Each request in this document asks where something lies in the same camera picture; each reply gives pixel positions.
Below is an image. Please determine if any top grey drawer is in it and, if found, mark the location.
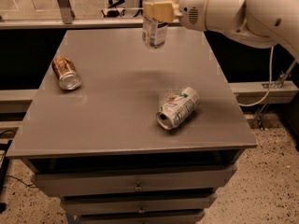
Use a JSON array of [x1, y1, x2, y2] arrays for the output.
[[32, 164, 236, 197]]

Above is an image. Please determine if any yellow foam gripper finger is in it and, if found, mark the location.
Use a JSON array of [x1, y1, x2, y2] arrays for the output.
[[143, 0, 182, 23]]

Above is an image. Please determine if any metal railing frame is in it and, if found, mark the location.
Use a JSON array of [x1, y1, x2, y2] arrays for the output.
[[0, 0, 299, 30]]

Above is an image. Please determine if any white green 7up can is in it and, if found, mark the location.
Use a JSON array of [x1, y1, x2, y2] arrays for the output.
[[156, 87, 200, 130]]

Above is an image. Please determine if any bottom grey drawer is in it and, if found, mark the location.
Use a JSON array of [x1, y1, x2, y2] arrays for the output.
[[78, 210, 205, 224]]

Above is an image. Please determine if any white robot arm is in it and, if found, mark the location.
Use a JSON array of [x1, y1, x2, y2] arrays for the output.
[[143, 0, 299, 62]]

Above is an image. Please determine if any brown gold soda can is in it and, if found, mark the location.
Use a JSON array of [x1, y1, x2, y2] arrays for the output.
[[51, 56, 81, 91]]

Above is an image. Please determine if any white cable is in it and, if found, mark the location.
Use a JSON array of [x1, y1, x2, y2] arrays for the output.
[[237, 46, 275, 108]]

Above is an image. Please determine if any black cable on floor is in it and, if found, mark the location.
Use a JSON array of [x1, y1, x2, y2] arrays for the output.
[[0, 128, 38, 189]]

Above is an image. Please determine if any grey drawer cabinet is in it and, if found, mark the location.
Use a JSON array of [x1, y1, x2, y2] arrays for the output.
[[6, 26, 259, 224]]

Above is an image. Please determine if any clear plastic water bottle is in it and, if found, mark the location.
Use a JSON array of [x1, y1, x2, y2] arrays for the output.
[[142, 0, 168, 49]]

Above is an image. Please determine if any grey drawer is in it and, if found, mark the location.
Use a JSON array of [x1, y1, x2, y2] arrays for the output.
[[61, 192, 217, 216], [32, 164, 236, 197], [78, 210, 205, 224]]

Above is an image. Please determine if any middle grey drawer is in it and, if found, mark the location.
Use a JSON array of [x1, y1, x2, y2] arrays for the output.
[[61, 192, 217, 216]]

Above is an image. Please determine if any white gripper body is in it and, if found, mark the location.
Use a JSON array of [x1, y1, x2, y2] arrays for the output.
[[179, 0, 208, 32]]

